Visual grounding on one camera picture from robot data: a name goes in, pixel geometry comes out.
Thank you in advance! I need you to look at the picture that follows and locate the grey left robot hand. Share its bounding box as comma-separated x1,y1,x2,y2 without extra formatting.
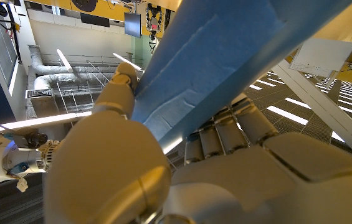
43,62,352,224

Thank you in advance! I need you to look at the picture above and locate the white board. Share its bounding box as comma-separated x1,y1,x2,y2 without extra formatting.
289,37,352,78

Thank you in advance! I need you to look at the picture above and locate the white structural beam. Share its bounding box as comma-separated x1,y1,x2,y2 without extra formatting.
272,58,352,162

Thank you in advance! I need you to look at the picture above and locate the dark wall monitor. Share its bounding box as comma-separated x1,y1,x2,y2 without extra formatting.
124,12,141,39

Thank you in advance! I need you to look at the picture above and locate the white tube light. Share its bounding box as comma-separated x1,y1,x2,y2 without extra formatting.
56,49,74,73

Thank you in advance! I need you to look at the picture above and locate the blue metal bottle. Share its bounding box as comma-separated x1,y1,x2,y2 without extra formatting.
131,0,352,153

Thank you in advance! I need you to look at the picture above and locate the silver ventilation duct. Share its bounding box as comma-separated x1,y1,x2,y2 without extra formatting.
27,45,117,91

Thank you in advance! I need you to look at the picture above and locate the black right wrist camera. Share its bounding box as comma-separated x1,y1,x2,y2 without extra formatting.
13,130,49,149

